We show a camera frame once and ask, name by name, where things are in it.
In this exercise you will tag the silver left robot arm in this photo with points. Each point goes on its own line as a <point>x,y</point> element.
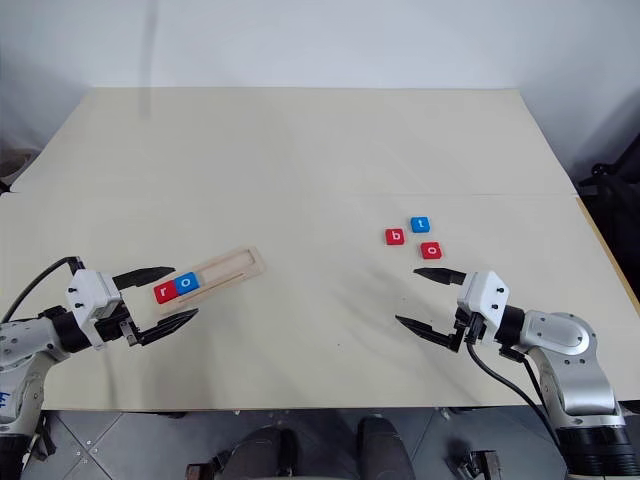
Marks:
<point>20,340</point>

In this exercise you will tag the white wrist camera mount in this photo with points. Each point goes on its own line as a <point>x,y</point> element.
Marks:
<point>90,295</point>
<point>482,297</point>

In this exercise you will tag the black bag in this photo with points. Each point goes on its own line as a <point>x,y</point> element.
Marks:
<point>615,210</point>

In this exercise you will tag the blue letter tile t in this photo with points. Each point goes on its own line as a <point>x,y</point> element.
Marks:
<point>420,224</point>

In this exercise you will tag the blue letter tile o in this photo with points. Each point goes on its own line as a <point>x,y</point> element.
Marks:
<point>186,283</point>

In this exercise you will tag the red letter tile b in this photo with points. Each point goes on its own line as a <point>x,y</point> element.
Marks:
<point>395,237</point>

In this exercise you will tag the wooden letter tray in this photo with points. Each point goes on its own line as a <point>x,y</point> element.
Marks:
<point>230,267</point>

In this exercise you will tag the red letter tile o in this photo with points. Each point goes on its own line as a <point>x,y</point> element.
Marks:
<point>431,250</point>

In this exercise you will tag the dark rounded shape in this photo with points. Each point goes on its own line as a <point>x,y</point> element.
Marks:
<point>265,452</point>
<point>385,450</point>

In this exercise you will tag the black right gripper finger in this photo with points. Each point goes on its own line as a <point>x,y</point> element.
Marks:
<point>442,276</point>
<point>430,335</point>

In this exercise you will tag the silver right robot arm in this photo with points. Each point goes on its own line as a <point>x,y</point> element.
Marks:
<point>565,340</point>

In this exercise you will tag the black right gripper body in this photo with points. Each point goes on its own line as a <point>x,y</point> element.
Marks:
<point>472,327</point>

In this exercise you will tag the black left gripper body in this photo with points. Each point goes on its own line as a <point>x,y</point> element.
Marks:
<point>122,327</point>

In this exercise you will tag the red letter tile r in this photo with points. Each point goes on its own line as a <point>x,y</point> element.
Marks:
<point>165,294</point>

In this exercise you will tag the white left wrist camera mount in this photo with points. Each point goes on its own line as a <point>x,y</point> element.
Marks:
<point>90,295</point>

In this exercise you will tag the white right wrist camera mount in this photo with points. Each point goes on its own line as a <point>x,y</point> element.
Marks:
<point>482,297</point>

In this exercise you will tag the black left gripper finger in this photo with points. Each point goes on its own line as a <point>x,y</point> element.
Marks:
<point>165,330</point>
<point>145,276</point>

